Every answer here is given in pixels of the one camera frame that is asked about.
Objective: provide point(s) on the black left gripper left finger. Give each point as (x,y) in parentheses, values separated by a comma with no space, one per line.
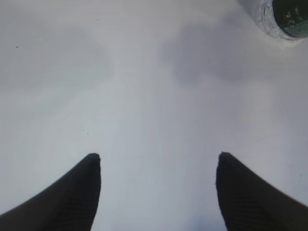
(69,204)

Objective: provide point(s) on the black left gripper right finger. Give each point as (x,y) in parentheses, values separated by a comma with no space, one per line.
(249,203)

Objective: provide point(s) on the clear plastic water bottle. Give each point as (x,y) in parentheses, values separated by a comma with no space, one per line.
(283,19)

